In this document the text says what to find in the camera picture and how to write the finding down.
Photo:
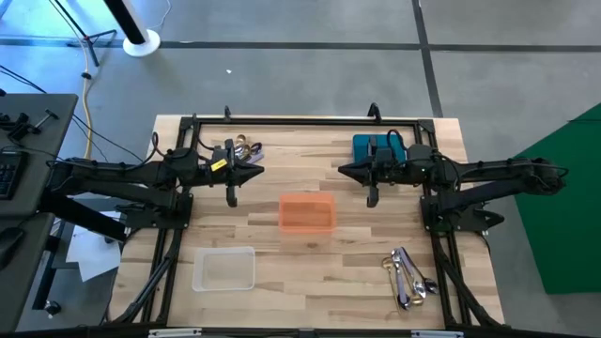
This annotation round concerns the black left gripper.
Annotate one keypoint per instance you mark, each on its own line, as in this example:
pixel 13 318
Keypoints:
pixel 216 177

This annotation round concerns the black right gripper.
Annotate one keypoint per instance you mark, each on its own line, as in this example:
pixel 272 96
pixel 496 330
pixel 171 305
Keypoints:
pixel 382 174

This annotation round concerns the orange translucent plastic bin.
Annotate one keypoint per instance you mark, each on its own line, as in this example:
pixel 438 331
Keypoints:
pixel 307 213

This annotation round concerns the black spoon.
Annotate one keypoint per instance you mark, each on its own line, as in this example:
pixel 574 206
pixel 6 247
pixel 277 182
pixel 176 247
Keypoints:
pixel 404 302
pixel 432 285

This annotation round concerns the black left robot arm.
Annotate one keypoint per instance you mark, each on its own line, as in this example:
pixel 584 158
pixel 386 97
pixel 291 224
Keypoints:
pixel 117 171

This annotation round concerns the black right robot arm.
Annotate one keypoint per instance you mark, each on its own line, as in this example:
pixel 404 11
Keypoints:
pixel 493 171

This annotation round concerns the teal plastic bin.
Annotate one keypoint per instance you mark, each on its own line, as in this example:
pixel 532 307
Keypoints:
pixel 361 145

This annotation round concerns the yellow label tag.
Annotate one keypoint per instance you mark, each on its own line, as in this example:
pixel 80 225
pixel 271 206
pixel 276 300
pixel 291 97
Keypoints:
pixel 219 164

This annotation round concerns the clear plastic bin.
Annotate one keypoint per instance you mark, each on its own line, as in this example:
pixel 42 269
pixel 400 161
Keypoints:
pixel 224 270

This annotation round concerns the white round stand base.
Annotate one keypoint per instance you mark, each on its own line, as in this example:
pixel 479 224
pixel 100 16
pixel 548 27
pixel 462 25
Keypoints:
pixel 141 44

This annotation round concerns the black diagonal bar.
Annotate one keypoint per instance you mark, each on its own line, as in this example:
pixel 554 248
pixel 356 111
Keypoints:
pixel 82 216

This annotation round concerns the white paper sheets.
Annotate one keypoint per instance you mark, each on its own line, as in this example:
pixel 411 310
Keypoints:
pixel 94 253

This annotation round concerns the black stand pole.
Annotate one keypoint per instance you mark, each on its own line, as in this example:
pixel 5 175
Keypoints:
pixel 126 19

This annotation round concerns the dark grey desk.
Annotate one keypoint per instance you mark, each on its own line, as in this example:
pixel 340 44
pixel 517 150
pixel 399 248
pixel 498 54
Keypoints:
pixel 42 141
pixel 23 281

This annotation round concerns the black tripod stand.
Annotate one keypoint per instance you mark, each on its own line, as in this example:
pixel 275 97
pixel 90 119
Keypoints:
pixel 89 37

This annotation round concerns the green mat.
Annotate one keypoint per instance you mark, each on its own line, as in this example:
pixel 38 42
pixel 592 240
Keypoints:
pixel 563 211

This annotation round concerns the black clamp tool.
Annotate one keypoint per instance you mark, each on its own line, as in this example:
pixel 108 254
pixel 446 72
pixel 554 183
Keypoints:
pixel 21 127

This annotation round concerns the black desk caster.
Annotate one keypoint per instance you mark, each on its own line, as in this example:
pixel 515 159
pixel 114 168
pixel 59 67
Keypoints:
pixel 52 307

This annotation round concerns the black keyboard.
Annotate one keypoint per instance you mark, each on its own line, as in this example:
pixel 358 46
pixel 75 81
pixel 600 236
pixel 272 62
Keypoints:
pixel 9 173

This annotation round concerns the black computer mouse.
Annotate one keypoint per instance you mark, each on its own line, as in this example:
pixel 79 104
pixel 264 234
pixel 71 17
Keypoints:
pixel 9 244

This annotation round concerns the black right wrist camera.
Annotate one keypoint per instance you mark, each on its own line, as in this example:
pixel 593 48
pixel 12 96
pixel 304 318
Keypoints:
pixel 384 156

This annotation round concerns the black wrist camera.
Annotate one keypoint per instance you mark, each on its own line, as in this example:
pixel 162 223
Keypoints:
pixel 384 156
pixel 219 152

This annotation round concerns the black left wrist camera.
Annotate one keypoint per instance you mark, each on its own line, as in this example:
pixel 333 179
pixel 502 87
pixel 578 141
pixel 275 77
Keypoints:
pixel 219 152

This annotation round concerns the black aluminium table frame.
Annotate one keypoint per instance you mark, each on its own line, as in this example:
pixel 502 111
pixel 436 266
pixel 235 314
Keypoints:
pixel 305 121

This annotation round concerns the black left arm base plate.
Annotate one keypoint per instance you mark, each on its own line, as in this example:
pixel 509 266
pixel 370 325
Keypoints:
pixel 155 216

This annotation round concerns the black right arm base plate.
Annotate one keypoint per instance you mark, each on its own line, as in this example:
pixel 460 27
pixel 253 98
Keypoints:
pixel 462 218

